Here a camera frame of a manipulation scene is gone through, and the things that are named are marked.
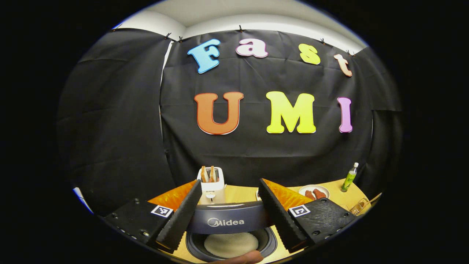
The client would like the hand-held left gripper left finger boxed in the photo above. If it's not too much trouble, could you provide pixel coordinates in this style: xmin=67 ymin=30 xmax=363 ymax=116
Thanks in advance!
xmin=104 ymin=180 xmax=203 ymax=253

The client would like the pile of white rice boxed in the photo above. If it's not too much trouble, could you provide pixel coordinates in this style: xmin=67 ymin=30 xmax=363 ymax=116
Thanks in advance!
xmin=204 ymin=232 xmax=259 ymax=258

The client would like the white toaster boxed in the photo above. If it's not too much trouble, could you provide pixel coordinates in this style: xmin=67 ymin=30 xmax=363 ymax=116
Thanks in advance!
xmin=197 ymin=167 xmax=226 ymax=205

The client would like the green drink bottle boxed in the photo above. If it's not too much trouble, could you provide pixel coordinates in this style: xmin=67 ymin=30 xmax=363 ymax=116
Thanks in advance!
xmin=341 ymin=162 xmax=359 ymax=193

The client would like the white round plate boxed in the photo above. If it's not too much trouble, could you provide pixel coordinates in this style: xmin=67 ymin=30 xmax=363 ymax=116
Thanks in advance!
xmin=298 ymin=184 xmax=330 ymax=200

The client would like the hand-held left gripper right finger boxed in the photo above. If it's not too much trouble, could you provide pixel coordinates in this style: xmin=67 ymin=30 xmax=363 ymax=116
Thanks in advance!
xmin=258 ymin=179 xmax=358 ymax=253

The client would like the black silver rice cooker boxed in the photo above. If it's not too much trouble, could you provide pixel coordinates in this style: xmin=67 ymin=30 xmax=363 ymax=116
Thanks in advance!
xmin=185 ymin=201 xmax=279 ymax=263

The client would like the clear wire chopstick holder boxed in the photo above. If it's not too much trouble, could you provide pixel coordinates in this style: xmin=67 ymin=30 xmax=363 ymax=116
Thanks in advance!
xmin=350 ymin=198 xmax=369 ymax=215

